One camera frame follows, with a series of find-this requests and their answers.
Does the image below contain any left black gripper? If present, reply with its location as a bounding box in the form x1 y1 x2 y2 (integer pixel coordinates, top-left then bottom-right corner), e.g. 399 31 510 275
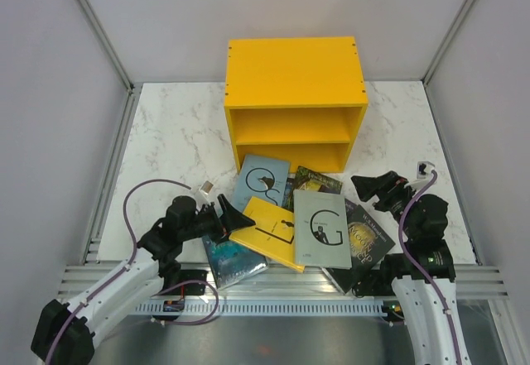
180 194 254 246

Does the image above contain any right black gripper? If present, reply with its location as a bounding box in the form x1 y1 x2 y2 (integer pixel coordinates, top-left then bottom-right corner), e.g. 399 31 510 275
350 169 419 238

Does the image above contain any yellow L book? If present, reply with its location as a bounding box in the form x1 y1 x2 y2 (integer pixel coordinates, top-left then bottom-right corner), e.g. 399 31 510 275
229 197 305 272

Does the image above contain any teal Jules Verne book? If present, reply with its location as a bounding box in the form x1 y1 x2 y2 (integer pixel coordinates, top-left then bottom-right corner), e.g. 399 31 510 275
202 237 269 291

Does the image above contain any light blue O S book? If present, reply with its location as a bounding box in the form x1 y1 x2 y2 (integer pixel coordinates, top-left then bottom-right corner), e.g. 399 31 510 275
231 154 290 212

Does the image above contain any grey G book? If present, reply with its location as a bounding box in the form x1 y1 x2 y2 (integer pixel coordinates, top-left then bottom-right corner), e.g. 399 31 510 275
294 190 352 269

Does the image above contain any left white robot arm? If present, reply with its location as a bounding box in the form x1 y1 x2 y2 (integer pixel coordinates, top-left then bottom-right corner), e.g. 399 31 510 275
31 195 255 364

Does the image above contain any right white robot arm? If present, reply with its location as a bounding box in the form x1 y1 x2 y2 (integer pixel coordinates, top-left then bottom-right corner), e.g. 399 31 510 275
351 162 471 364

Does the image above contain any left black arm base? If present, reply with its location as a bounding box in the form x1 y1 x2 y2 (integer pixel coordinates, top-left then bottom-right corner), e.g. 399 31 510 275
161 269 208 297

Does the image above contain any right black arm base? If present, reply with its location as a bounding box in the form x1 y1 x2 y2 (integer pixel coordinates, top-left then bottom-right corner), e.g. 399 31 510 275
352 269 393 297

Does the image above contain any purple Robinson Crusoe book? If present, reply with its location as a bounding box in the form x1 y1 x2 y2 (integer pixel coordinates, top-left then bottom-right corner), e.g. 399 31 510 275
344 199 357 223

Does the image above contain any black Moon and Sixpence book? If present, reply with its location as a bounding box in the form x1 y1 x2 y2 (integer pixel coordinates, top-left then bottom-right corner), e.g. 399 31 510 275
321 205 395 294

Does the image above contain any green forest cover book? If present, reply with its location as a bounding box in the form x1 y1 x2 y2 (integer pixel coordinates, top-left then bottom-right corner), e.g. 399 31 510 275
282 166 343 211

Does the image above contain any yellow wooden shelf box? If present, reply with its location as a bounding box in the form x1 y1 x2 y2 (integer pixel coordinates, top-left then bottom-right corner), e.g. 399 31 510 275
224 36 369 173

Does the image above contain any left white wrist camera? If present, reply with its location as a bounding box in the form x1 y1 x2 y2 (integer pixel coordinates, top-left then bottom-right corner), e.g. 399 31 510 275
194 180 214 208

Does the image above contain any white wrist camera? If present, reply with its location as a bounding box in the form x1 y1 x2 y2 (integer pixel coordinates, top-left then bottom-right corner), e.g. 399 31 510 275
407 161 436 190
194 180 214 208

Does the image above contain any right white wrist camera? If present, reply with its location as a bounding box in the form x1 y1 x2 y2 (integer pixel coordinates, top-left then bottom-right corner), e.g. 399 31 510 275
407 161 436 190

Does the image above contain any aluminium front rail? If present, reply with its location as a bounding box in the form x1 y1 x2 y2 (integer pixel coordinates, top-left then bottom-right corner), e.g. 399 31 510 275
57 262 508 300

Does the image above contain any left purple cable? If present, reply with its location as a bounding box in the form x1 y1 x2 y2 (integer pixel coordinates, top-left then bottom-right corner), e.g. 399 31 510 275
41 178 220 365

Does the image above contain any slotted white cable duct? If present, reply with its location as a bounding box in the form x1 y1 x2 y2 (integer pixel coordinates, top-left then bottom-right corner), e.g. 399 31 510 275
132 300 386 317

